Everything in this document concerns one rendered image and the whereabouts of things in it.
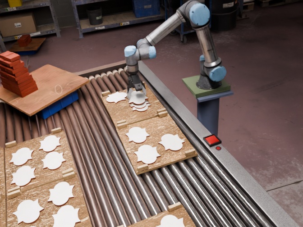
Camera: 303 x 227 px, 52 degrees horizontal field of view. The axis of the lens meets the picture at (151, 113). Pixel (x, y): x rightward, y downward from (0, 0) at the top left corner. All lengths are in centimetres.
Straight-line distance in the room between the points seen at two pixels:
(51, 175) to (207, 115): 125
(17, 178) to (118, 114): 72
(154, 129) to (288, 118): 207
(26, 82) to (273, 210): 167
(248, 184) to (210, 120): 96
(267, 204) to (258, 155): 162
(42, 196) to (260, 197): 103
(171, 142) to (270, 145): 166
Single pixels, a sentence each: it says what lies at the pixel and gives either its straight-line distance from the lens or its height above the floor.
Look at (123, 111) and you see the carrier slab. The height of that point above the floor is 94.
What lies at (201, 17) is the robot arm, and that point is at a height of 147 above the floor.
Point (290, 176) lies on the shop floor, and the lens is 301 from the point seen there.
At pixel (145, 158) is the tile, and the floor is 95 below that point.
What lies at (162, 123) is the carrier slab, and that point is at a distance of 192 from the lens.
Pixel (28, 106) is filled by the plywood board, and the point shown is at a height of 104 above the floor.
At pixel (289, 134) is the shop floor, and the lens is 344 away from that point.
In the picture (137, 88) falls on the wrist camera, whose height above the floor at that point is 110.
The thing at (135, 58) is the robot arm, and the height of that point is 127.
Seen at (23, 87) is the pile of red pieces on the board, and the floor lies 111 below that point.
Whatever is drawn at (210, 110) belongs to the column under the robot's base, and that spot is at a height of 72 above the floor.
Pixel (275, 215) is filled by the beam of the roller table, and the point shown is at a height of 92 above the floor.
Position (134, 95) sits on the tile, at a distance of 212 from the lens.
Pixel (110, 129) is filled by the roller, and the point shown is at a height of 92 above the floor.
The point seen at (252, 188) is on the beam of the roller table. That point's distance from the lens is 160.
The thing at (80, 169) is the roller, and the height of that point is 92.
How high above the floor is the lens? 210
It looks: 35 degrees down
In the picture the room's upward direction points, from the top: 6 degrees counter-clockwise
